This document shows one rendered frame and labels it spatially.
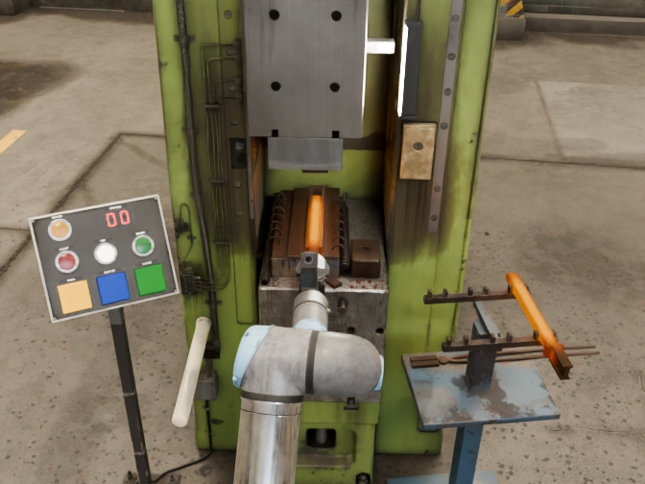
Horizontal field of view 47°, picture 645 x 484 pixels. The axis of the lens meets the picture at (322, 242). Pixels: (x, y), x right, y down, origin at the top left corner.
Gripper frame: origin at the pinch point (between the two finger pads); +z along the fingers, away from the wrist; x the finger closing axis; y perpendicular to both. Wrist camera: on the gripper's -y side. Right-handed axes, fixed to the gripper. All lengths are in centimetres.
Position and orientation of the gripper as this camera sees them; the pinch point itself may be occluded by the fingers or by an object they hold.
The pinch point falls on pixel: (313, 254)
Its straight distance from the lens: 210.8
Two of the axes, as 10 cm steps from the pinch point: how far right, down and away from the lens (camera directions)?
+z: 0.2, -5.5, 8.4
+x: 10.0, 0.3, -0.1
